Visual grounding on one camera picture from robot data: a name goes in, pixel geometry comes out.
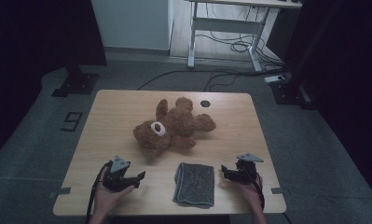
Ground person's right hand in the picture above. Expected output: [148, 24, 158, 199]
[235, 173, 264, 213]

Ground brown teddy bear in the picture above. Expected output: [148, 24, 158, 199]
[131, 96, 217, 159]

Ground grey towel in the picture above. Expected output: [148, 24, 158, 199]
[172, 161, 215, 209]

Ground white desk frame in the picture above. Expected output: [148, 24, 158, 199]
[185, 0, 303, 73]

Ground black stand base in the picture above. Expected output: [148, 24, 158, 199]
[270, 78, 318, 111]
[51, 64, 101, 98]

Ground tangled black floor cables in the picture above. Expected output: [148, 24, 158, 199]
[195, 3, 284, 73]

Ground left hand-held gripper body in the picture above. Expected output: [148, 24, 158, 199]
[103, 155, 133, 191]

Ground dark curtain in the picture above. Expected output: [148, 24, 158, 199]
[282, 0, 372, 206]
[0, 0, 108, 163]

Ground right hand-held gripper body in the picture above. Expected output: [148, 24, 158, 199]
[234, 152, 265, 185]

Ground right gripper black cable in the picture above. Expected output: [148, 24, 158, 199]
[240, 164, 266, 211]

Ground person's left hand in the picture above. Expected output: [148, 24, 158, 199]
[93, 169, 135, 217]

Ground long black floor cable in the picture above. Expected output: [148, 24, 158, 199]
[136, 68, 288, 92]

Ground white power strip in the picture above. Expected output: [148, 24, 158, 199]
[264, 75, 286, 84]

